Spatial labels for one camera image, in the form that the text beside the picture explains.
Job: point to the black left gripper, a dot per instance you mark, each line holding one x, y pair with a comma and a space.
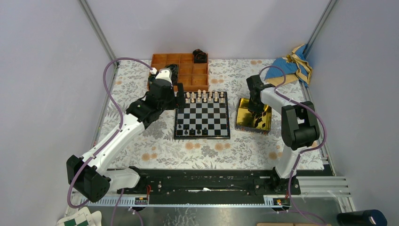
179, 101

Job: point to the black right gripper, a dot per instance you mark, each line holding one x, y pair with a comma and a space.
255, 109

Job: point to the gold tin of black pieces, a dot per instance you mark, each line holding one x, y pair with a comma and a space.
249, 121

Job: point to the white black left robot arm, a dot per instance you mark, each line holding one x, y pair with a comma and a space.
89, 173

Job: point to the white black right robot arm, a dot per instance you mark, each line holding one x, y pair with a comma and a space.
299, 127

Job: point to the black silver chess board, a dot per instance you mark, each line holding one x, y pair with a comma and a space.
208, 108

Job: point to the orange compartment tray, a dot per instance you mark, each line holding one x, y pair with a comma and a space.
193, 76

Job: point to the black coil middle compartment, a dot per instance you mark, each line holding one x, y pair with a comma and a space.
174, 73

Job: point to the black coil compartment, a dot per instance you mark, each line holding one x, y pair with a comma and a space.
199, 56
174, 73

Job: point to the black coil top compartment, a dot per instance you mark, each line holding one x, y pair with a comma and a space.
199, 56

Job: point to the floral table mat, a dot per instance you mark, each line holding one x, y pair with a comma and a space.
155, 148

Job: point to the blue yellow cloth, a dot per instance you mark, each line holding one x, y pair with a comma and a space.
294, 66

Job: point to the green white checkered paper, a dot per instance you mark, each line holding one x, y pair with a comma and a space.
83, 217

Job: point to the black cylinder bottom right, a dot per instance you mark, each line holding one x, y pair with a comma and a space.
362, 218

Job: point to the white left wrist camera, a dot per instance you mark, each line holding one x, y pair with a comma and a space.
164, 74

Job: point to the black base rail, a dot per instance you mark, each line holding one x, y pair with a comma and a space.
186, 186

